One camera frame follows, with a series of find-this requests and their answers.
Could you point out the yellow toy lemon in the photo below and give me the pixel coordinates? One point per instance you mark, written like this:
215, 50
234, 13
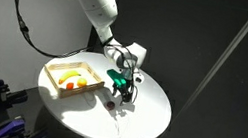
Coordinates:
82, 82

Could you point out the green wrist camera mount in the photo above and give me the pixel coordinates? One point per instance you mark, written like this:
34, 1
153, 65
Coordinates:
116, 77

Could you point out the small red-orange toy fruit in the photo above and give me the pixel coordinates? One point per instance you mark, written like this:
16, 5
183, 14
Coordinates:
70, 86

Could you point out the yellow toy banana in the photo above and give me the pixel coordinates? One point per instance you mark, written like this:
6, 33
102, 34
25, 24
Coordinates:
69, 75

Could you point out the wooden slatted tray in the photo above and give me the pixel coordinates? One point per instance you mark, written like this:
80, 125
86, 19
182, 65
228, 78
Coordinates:
63, 69

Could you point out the grey diagonal metal strip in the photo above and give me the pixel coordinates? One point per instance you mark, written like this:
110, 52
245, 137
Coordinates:
237, 40

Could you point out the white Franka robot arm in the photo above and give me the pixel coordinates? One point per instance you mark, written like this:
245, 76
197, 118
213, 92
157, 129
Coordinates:
98, 0

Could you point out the dark red toy plum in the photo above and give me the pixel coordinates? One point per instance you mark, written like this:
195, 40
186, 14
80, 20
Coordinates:
110, 105

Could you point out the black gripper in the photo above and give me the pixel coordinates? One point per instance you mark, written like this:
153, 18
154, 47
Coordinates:
129, 86

